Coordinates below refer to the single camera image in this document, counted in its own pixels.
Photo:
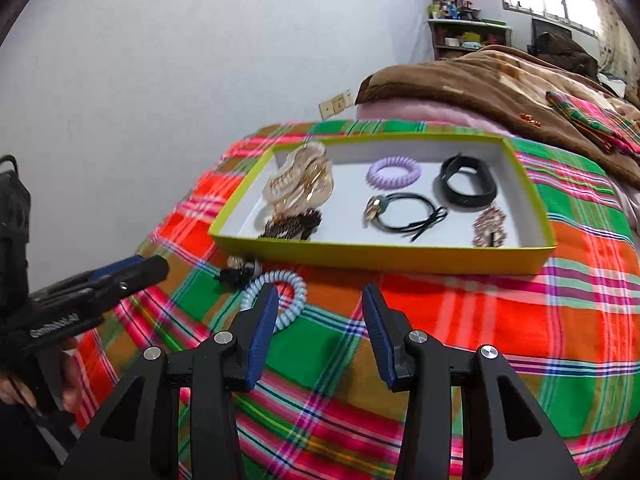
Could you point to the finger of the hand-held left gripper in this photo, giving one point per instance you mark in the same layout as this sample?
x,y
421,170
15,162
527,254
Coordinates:
x,y
117,266
145,272

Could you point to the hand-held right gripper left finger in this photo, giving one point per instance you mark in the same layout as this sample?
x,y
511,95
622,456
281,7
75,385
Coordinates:
x,y
262,335

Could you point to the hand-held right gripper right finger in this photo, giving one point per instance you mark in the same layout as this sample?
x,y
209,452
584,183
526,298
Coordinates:
x,y
375,330

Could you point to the yellow-green cardboard box tray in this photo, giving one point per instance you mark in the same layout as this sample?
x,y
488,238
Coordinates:
x,y
380,257

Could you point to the black elastic with gold charm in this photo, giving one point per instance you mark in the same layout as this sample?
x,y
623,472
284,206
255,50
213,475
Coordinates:
x,y
375,207

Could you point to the rhinestone hair clip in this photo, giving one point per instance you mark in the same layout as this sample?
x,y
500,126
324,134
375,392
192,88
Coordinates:
x,y
490,225

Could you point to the beige gold hair claw clip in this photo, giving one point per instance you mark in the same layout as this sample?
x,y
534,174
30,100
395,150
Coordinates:
x,y
300,180

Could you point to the person's left hand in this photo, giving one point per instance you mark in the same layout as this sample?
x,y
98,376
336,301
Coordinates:
x,y
73,375

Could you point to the small black hair clip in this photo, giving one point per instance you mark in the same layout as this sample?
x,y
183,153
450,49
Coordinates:
x,y
235,276

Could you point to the plaid bed cloth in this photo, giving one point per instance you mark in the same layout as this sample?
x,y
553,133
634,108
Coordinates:
x,y
475,320

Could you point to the black bag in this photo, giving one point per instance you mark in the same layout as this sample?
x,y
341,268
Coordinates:
x,y
12,220

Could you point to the pink bed sheet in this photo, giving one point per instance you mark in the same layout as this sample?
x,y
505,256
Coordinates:
x,y
415,112

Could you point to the brown fleece blanket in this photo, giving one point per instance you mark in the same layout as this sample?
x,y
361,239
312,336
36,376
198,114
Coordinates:
x,y
475,85

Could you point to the wooden shelf unit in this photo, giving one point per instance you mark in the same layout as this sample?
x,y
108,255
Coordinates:
x,y
465,40

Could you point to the folded plaid cloth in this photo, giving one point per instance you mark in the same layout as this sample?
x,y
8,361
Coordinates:
x,y
600,120

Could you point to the bottles on shelf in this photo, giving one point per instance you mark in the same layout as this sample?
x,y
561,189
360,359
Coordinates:
x,y
450,7

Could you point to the dark brown jacket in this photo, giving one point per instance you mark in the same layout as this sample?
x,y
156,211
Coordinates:
x,y
565,55

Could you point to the black monitor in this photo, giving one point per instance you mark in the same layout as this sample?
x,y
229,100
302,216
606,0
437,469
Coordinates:
x,y
545,27

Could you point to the patterned curtain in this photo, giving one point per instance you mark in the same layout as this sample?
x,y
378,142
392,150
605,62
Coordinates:
x,y
620,45

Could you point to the wall socket plate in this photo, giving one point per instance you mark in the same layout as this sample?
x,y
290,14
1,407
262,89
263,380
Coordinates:
x,y
336,104

